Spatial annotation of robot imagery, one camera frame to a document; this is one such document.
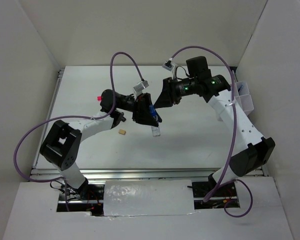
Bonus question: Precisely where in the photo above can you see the white cover plate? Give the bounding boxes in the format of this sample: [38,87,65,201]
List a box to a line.
[103,179,195,217]

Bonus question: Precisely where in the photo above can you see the white compartment organizer box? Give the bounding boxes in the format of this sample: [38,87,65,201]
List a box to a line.
[214,80,255,122]

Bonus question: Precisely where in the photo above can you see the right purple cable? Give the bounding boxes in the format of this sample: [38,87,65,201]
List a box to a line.
[168,45,253,218]

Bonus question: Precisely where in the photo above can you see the tan eraser block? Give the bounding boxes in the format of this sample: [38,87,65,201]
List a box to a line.
[118,129,127,135]

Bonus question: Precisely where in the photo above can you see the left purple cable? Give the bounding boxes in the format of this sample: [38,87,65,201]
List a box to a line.
[13,51,145,213]

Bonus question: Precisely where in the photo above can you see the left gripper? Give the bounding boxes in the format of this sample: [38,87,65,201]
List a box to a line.
[116,92,162,127]

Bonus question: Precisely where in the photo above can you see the purple cable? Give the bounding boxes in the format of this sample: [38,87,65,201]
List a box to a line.
[168,45,253,218]
[13,51,145,213]

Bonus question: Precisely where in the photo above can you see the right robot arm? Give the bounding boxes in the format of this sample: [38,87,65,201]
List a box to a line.
[154,56,276,196]

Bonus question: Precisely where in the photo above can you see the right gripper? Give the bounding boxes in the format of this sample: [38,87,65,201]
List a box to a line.
[153,76,198,109]

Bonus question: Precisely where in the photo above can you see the small blue cap bottle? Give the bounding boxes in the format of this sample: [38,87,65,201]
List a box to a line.
[148,104,162,138]

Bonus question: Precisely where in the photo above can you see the aluminium rail frame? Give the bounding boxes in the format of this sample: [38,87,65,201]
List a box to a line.
[27,66,270,181]

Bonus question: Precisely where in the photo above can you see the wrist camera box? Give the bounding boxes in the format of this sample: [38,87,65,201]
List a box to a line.
[133,80,149,98]
[162,58,177,72]

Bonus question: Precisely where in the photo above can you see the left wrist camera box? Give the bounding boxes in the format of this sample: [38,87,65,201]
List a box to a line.
[133,80,149,98]

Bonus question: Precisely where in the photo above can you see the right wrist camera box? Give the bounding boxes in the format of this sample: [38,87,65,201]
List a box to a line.
[162,58,177,72]

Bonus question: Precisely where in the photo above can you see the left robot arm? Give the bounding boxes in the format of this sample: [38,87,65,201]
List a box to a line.
[39,89,162,200]

